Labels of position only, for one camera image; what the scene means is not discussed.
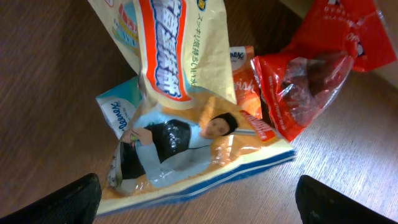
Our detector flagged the yellow wet wipes pack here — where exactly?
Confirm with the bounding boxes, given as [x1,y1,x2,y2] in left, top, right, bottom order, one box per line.
[90,0,295,215]

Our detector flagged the orange tissue pack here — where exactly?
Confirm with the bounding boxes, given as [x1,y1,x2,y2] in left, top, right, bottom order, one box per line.
[229,46,262,119]

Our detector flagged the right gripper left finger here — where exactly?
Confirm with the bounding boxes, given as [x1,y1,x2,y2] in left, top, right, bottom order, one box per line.
[1,173,102,224]

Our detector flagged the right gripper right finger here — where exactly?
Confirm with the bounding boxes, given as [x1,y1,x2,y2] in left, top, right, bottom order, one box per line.
[295,175,397,224]

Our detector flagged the red snack bag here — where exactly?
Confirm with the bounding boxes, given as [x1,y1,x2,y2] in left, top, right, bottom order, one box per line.
[251,0,397,141]

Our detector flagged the green tissue pack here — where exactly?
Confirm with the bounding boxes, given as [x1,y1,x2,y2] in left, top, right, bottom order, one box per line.
[96,77,142,139]

